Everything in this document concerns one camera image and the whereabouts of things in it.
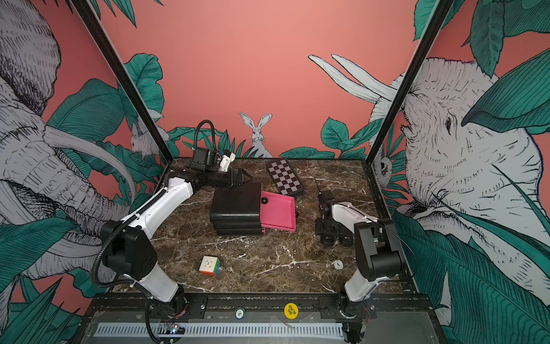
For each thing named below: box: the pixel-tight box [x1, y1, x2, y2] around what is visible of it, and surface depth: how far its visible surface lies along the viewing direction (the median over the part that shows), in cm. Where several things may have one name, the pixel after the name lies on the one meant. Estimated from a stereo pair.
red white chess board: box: [265, 157, 305, 196], surface depth 109 cm
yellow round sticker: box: [283, 302, 299, 320], surface depth 75 cm
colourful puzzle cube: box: [199, 255, 222, 277], surface depth 80 cm
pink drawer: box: [259, 190, 297, 233], surface depth 95 cm
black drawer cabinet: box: [209, 182, 263, 236], surface depth 83 cm
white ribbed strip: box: [93, 322, 345, 338], surface depth 72 cm
